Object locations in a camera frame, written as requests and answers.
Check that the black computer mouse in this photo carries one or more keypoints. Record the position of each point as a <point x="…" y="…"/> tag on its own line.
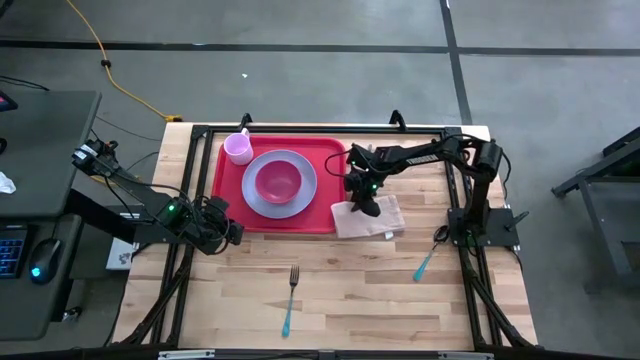
<point x="45" y="260"/>

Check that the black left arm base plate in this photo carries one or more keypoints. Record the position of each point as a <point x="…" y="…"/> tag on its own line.
<point x="150" y="236"/>

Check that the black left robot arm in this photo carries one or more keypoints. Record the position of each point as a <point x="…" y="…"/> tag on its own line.
<point x="135" y="187"/>

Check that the black caster wheel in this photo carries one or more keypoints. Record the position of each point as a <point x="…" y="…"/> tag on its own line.
<point x="72" y="313"/>

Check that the pale pink mug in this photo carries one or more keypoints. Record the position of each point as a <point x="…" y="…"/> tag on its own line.
<point x="238" y="147"/>

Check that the black device with pink screen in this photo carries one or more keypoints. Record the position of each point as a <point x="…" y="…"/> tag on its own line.
<point x="6" y="102"/>

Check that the silver metal bracket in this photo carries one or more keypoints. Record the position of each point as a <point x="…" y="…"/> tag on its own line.
<point x="185" y="354"/>
<point x="465" y="356"/>

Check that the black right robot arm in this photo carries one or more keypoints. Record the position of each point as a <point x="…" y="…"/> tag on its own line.
<point x="425" y="155"/>

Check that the black frame clamp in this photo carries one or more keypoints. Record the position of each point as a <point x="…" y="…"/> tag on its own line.
<point x="398" y="121"/>
<point x="245" y="121"/>

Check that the black aluminium table frame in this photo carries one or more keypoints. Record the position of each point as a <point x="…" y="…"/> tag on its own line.
<point x="320" y="131"/>

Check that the grey side desk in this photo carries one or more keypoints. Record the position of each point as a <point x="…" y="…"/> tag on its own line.
<point x="45" y="145"/>

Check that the lavender plate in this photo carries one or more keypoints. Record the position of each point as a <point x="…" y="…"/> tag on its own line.
<point x="305" y="200"/>

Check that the beige cloth napkin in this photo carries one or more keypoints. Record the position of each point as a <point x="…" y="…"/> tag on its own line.
<point x="390" y="222"/>

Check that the backlit black keyboard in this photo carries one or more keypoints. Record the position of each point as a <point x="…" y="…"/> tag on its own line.
<point x="10" y="250"/>

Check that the dark grey metal table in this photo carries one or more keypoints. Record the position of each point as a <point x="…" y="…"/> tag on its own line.
<point x="615" y="200"/>

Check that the reddish pink bowl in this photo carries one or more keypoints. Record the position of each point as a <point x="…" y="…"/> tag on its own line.
<point x="278" y="182"/>

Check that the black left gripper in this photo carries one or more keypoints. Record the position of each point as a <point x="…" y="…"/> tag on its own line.
<point x="212" y="227"/>

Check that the red plastic tray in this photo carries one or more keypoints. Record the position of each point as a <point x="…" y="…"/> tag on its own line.
<point x="225" y="215"/>

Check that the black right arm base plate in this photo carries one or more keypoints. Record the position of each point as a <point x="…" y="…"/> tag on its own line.
<point x="500" y="227"/>

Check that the white printed box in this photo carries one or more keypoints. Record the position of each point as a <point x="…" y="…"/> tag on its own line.
<point x="120" y="257"/>

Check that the white crumpled tissue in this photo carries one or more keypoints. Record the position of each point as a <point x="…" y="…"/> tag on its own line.
<point x="6" y="185"/>

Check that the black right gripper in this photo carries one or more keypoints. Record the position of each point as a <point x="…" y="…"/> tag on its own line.
<point x="362" y="184"/>

